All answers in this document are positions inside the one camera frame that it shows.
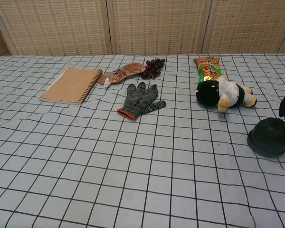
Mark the dark red grape bunch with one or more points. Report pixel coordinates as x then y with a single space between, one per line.
153 67

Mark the grey knit work glove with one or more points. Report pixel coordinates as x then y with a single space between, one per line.
139 102

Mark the brown spouted snack pouch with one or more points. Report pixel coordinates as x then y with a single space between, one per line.
123 72

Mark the white black grid tablecloth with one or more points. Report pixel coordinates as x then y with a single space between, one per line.
133 166

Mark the green orange snack bag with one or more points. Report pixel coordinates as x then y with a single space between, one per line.
207 69

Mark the black white plush doll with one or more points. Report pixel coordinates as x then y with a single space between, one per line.
228 91

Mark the brown spiral notebook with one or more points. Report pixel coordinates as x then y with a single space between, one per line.
71 86

